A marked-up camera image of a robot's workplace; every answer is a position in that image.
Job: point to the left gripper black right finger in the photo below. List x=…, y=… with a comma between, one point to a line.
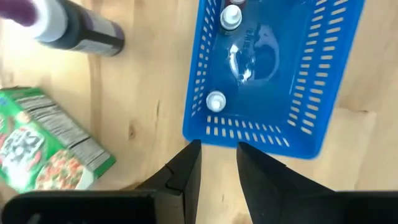
x=311, y=208

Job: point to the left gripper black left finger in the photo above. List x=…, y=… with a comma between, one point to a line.
x=93, y=208

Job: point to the green Apple Jacks cereal box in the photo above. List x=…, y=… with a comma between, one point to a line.
x=46, y=149

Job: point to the blue plastic basket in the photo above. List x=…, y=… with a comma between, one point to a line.
x=280, y=124

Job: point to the black dropper bottle white cap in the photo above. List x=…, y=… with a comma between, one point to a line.
x=216, y=101

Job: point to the purple icing tube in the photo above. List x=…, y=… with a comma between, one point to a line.
x=77, y=31

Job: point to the green label dropper bottle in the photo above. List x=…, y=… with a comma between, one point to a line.
x=231, y=17

